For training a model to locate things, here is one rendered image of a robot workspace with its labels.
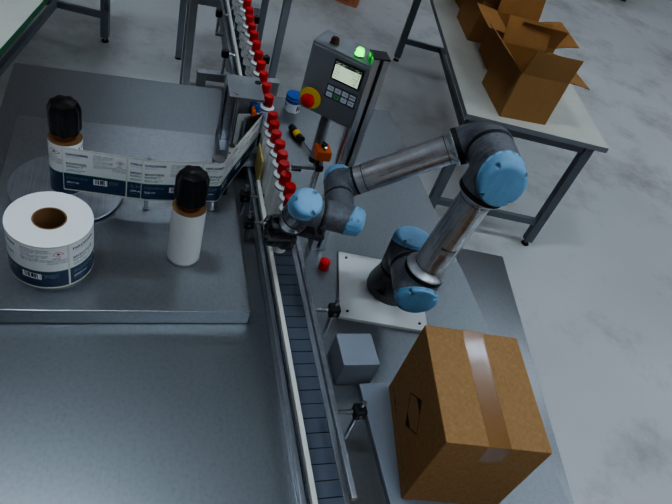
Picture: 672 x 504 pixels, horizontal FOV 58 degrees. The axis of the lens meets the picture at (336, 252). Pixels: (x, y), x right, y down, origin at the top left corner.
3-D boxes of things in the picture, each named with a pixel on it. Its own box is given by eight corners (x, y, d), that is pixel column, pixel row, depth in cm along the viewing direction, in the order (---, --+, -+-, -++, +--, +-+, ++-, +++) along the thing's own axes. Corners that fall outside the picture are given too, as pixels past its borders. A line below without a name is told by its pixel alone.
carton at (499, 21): (457, 41, 362) (483, -21, 337) (536, 61, 373) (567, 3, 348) (471, 77, 330) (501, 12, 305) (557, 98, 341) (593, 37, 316)
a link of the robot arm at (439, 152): (499, 98, 148) (315, 162, 159) (510, 122, 140) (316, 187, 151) (507, 135, 156) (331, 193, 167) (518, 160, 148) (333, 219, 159)
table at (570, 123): (387, 54, 509) (420, -40, 457) (475, 77, 524) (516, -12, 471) (412, 227, 350) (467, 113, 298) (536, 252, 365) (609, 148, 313)
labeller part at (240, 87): (225, 75, 194) (226, 72, 193) (259, 80, 197) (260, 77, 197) (229, 98, 185) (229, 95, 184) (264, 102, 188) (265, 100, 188)
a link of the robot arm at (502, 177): (418, 284, 178) (525, 137, 143) (426, 323, 167) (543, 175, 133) (382, 274, 174) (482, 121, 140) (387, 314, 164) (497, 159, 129)
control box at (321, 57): (310, 91, 171) (327, 28, 158) (364, 116, 169) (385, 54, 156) (295, 105, 163) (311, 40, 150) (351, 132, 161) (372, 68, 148)
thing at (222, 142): (214, 139, 211) (224, 73, 193) (251, 143, 215) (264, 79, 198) (217, 164, 201) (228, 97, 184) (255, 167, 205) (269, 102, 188)
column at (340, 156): (308, 239, 195) (370, 49, 150) (321, 240, 196) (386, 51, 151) (310, 249, 192) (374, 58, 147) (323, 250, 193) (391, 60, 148)
